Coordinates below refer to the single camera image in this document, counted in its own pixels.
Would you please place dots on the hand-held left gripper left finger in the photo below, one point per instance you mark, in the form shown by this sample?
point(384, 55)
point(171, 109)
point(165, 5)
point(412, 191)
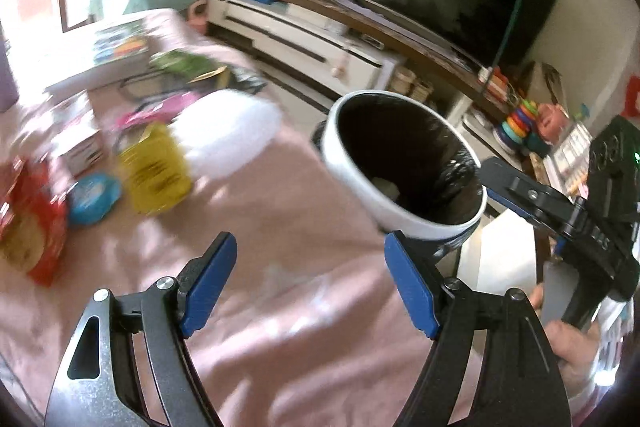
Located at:
point(211, 286)

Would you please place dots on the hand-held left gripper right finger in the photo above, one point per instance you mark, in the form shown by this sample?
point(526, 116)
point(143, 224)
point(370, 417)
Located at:
point(410, 292)

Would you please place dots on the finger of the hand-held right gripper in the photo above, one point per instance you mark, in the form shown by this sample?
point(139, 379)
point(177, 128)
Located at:
point(525, 194)

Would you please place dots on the person's right hand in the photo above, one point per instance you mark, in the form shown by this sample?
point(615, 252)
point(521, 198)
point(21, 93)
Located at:
point(570, 347)

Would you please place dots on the white flat panel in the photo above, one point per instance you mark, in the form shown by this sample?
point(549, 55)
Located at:
point(500, 257)

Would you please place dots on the rainbow stacking rings toy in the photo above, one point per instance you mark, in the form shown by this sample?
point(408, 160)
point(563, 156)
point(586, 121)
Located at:
point(517, 127)

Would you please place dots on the pink blanket with plaid patches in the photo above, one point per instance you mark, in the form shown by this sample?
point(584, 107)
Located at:
point(280, 307)

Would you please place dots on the pink plastic toy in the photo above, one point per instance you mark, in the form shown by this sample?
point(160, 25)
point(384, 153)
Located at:
point(555, 122)

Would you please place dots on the yellow snack package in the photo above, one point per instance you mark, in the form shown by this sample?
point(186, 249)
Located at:
point(155, 169)

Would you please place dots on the blue round packet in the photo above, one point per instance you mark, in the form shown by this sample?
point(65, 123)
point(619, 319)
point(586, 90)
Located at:
point(92, 199)

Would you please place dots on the white plastic bag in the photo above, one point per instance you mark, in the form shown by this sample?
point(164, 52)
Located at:
point(230, 132)

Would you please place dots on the red snack package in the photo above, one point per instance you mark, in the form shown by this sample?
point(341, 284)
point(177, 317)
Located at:
point(30, 227)

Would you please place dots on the brown wooden television riser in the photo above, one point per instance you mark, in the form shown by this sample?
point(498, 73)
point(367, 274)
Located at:
point(400, 42)

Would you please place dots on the white cardboard box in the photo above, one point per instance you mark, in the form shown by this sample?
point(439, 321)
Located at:
point(77, 137)

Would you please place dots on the large glossy picture book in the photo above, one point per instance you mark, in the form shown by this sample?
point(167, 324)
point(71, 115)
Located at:
point(120, 39)

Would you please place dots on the white television cabinet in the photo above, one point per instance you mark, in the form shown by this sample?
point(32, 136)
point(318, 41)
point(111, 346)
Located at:
point(280, 27)

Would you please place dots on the pink kettlebell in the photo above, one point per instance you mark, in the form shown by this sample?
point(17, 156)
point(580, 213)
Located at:
point(199, 13)

